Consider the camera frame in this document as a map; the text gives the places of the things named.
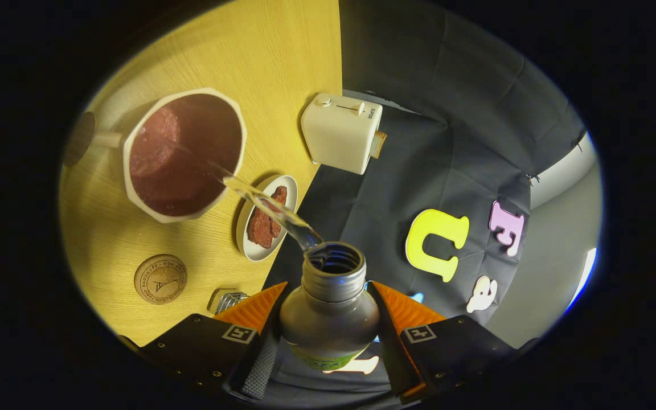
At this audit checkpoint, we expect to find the round cork coaster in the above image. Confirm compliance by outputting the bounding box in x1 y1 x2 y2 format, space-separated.
134 254 188 305

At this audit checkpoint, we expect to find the white oval plate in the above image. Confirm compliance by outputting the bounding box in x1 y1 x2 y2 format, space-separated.
236 174 299 263

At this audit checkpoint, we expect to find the red-brown meat slice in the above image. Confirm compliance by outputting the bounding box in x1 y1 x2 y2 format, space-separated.
270 186 288 216
247 205 283 249

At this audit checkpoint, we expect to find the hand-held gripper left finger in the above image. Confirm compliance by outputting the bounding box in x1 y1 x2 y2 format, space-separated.
118 281 289 400

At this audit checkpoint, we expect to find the metal wire basket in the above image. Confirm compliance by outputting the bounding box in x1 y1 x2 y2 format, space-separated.
207 288 251 315

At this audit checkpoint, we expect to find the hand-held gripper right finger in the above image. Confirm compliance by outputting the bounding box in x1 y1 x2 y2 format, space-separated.
366 280 519 405

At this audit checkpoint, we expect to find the silver metal bottle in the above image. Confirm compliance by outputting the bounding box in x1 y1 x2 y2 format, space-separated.
280 241 381 372

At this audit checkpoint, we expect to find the clear juice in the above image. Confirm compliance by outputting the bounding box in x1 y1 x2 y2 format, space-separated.
208 161 324 252

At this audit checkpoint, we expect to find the black backdrop cloth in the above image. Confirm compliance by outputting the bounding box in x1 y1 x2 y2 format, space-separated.
263 0 588 410

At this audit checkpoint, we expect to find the white toaster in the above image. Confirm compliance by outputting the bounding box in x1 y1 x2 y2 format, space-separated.
301 93 384 175

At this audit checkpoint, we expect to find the beige cup with wooden handle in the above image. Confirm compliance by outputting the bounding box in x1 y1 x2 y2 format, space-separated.
66 87 248 224

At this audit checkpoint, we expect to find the wooden table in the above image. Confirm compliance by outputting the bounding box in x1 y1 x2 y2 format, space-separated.
58 0 343 348

